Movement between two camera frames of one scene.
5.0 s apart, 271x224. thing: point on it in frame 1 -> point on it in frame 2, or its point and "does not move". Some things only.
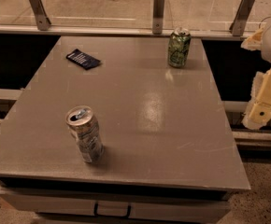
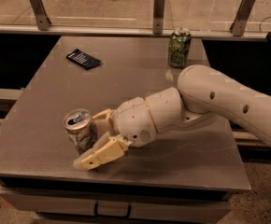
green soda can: x=178 y=47 does not move
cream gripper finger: x=253 y=42 -> x=107 y=115
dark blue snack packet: x=82 y=60 does not move
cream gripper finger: x=267 y=97 -> x=106 y=148
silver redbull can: x=83 y=124 does not move
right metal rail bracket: x=237 y=24 does not move
